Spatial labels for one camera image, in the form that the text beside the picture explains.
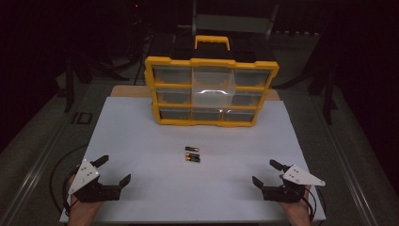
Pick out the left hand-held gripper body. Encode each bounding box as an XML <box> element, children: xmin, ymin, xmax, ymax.
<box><xmin>68</xmin><ymin>158</ymin><xmax>121</xmax><ymax>203</ymax></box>

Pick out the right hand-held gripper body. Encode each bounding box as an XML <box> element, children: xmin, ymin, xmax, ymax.
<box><xmin>262</xmin><ymin>164</ymin><xmax>327</xmax><ymax>203</ymax></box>

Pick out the clear plastic drawer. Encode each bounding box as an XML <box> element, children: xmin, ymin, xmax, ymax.
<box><xmin>191</xmin><ymin>67</ymin><xmax>236</xmax><ymax>109</ymax></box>

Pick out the yellow black drawer organizer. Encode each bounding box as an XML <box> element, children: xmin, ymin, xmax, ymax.
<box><xmin>144</xmin><ymin>35</ymin><xmax>280</xmax><ymax>128</ymax></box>

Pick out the person's right hand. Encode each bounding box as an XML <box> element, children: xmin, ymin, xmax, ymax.
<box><xmin>278</xmin><ymin>185</ymin><xmax>314</xmax><ymax>226</ymax></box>

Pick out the person's left hand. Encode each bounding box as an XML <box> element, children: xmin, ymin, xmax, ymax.
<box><xmin>66</xmin><ymin>174</ymin><xmax>104</xmax><ymax>226</ymax></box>

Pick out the white board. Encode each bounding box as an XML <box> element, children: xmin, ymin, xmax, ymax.
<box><xmin>59</xmin><ymin>96</ymin><xmax>327</xmax><ymax>224</ymax></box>

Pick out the black tripod stand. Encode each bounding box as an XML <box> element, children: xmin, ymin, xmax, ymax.
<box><xmin>56</xmin><ymin>53</ymin><xmax>130</xmax><ymax>114</ymax></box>
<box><xmin>279</xmin><ymin>59</ymin><xmax>340</xmax><ymax>126</ymax></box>

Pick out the grey metal stand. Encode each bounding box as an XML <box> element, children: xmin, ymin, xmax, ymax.
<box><xmin>177</xmin><ymin>0</ymin><xmax>280</xmax><ymax>41</ymax></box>

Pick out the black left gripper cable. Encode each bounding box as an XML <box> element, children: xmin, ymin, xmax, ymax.
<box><xmin>49</xmin><ymin>143</ymin><xmax>90</xmax><ymax>218</ymax></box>

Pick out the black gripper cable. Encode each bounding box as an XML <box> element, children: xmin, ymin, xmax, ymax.
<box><xmin>49</xmin><ymin>143</ymin><xmax>90</xmax><ymax>218</ymax></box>
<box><xmin>300</xmin><ymin>185</ymin><xmax>327</xmax><ymax>224</ymax></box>

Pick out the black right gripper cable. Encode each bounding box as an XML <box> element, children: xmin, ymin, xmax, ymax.
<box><xmin>300</xmin><ymin>185</ymin><xmax>327</xmax><ymax>224</ymax></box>

